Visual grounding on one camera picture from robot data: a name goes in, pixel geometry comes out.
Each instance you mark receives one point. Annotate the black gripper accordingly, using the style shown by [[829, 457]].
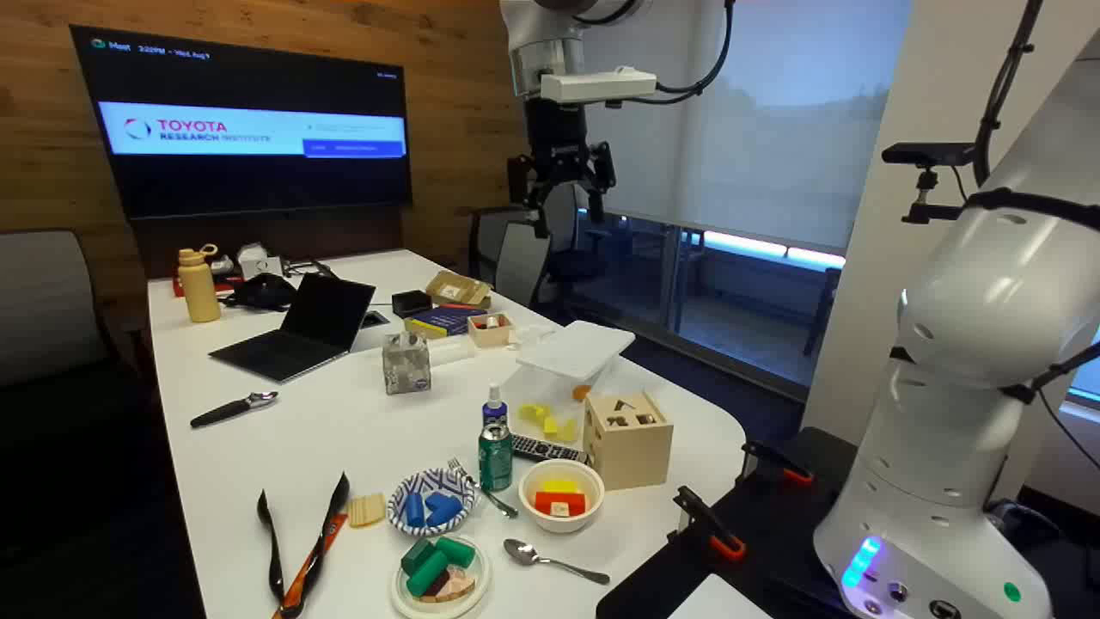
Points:
[[558, 152]]

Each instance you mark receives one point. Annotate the white block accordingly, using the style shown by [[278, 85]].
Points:
[[558, 510]]

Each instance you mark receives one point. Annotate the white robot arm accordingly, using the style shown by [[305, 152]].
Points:
[[1004, 305]]

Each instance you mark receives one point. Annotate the tan cardboard box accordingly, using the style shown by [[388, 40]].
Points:
[[459, 292]]

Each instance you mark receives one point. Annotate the grey patterned cube box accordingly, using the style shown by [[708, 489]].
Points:
[[407, 367]]

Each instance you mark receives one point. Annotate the wooden toy box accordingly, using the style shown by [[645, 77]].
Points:
[[627, 438]]

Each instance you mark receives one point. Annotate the yellow block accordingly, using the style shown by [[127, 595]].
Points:
[[563, 486]]

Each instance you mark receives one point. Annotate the small beige block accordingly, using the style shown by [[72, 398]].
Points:
[[367, 510]]

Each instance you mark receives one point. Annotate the green block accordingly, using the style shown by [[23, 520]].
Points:
[[433, 565]]

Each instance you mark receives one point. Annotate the grey office chair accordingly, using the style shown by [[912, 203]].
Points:
[[525, 266]]

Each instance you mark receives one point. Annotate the small wooden tray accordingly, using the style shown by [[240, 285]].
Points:
[[488, 328]]

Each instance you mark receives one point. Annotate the black tray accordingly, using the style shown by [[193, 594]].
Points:
[[420, 309]]

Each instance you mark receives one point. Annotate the clear plastic container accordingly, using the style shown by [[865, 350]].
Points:
[[554, 369]]

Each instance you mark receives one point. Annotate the green soda bottle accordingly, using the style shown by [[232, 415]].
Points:
[[498, 445]]

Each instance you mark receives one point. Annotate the black laptop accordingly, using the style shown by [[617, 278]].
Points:
[[320, 324]]

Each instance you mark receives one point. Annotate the white bowl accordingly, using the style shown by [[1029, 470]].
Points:
[[563, 470]]

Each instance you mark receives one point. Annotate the black bag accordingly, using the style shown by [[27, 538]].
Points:
[[263, 293]]

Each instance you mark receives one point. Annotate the blue patterned bowl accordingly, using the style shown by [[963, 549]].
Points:
[[431, 502]]

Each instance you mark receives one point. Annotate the black clamp far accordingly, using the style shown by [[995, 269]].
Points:
[[787, 470]]

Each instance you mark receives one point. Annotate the metal spoon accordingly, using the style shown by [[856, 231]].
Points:
[[527, 556]]

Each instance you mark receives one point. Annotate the black clamp orange tip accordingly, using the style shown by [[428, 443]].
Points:
[[719, 538]]

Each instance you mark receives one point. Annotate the black marker pen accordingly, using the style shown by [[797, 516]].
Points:
[[240, 407]]

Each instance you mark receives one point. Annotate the yellow water bottle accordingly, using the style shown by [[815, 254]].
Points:
[[196, 285]]

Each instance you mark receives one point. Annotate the white plate with blocks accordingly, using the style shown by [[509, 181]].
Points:
[[462, 602]]

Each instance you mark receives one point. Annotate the dark chair left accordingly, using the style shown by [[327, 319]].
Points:
[[59, 372]]

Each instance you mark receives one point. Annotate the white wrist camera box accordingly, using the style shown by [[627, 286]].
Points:
[[595, 86]]

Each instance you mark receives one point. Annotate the wall mounted tv screen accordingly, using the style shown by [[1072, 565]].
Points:
[[200, 130]]

